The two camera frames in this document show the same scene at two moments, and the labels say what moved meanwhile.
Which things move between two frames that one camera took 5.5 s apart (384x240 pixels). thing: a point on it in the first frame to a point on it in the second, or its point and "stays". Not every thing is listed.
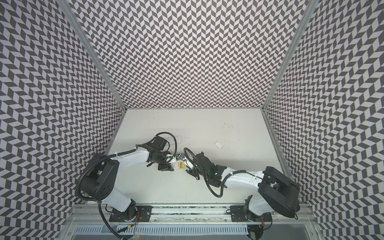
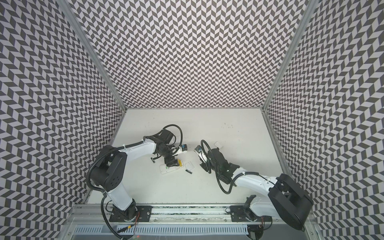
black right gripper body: (197, 162) to (212, 159)
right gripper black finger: (193, 172) to (204, 166)
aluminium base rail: (182, 214) stays
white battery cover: (218, 145) stays
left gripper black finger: (165, 167) to (170, 161)
